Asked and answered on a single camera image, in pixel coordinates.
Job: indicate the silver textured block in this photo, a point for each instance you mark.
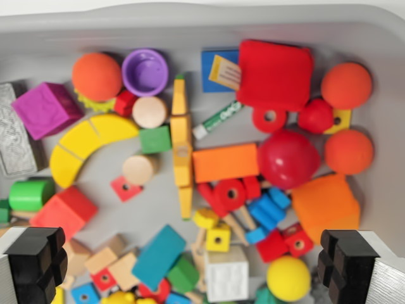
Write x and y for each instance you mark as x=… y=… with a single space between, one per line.
x=14 y=133

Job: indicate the red fabric beanbag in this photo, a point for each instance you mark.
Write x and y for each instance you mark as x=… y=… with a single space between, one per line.
x=273 y=76

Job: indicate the yellow ball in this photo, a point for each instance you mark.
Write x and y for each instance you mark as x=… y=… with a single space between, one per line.
x=288 y=278

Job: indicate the green wooden cylinder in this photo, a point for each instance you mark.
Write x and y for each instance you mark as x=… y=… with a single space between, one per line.
x=30 y=193

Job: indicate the orange rectangular block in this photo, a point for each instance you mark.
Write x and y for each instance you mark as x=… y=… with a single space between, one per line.
x=226 y=161

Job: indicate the teal green toy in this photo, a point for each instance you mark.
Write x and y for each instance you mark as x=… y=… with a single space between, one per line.
x=265 y=296

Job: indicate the orange foam ball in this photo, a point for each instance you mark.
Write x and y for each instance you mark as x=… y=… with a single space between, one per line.
x=346 y=85
x=348 y=152
x=96 y=77

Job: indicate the natural wooden stick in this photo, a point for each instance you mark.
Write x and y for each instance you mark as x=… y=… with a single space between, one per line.
x=198 y=250

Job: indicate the white cube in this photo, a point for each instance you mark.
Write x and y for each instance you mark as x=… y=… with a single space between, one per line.
x=226 y=274

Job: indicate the flat red block with hole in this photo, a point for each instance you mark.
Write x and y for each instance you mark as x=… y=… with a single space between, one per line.
x=126 y=189

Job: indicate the yellow block with hole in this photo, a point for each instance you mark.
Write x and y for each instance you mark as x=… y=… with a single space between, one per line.
x=343 y=122

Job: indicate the yellow plastic toy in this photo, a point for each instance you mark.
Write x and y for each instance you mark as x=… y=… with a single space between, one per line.
x=121 y=298

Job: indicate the small red ball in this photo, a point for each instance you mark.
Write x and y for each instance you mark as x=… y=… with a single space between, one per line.
x=315 y=115

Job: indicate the small blue block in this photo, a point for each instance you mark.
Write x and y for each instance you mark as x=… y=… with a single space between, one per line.
x=177 y=299
x=256 y=236
x=280 y=196

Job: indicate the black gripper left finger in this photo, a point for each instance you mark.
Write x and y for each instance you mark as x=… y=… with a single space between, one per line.
x=30 y=263

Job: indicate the green wooden block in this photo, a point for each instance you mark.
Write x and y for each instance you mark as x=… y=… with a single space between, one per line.
x=183 y=275

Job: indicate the blue ridged block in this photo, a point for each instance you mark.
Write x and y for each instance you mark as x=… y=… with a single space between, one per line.
x=264 y=210

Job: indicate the green marker pen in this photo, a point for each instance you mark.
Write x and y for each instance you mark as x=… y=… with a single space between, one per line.
x=218 y=120

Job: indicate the grey plastic bin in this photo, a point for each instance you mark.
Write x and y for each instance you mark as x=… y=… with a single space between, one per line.
x=196 y=35

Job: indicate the yellow-green toothed gear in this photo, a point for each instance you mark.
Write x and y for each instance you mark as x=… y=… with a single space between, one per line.
x=95 y=104

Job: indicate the small red block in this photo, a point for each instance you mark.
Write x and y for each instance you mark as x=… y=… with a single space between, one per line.
x=125 y=103
x=252 y=187

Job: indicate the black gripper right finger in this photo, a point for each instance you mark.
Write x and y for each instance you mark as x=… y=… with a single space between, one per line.
x=351 y=266

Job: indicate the blue square box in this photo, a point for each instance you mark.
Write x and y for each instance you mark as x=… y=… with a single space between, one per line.
x=213 y=63

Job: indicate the red wooden cube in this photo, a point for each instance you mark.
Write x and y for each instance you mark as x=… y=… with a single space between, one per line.
x=272 y=250

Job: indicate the yellow paper tag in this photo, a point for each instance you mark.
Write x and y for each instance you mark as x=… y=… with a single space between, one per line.
x=225 y=73

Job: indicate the natural wooden block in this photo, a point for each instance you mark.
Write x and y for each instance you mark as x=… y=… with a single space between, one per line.
x=77 y=255
x=126 y=270
x=106 y=253

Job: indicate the large orange block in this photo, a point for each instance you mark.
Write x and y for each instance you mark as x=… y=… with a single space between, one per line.
x=326 y=206

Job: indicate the large red block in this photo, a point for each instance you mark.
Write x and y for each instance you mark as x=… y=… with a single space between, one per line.
x=68 y=210

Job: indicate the green wooden cube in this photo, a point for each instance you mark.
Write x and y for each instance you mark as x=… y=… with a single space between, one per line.
x=155 y=139

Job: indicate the large glossy red ball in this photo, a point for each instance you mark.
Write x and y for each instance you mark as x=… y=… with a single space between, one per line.
x=288 y=158

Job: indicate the red wheel with hole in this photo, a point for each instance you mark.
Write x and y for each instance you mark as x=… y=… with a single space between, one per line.
x=269 y=119
x=229 y=196

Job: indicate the natural wooden peg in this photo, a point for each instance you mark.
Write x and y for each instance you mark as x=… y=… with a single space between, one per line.
x=235 y=226
x=248 y=217

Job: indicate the blue block with hole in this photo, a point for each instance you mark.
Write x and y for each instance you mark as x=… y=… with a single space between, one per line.
x=83 y=294

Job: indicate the teal rectangular block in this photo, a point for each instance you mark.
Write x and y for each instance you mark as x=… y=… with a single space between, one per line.
x=158 y=256

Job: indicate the yellow cube with hole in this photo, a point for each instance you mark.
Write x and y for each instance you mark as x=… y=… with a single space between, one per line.
x=218 y=239

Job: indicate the yellow round nut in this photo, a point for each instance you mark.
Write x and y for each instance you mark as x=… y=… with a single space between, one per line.
x=205 y=218

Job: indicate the natural wooden cylinder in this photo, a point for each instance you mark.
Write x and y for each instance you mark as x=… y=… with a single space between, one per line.
x=149 y=111
x=140 y=169

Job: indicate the purple plastic cup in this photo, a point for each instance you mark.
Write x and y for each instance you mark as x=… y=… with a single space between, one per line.
x=145 y=72

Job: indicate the long yellow-orange wooden toy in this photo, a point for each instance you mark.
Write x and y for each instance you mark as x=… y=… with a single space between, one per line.
x=182 y=149

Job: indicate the yellow sliced wooden banana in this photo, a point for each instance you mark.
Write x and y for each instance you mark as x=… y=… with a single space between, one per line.
x=85 y=145

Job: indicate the magenta cube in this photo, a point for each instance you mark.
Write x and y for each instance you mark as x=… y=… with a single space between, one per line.
x=47 y=109

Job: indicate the red cube with hole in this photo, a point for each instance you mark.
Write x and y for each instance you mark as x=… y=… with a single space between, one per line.
x=102 y=278
x=298 y=242

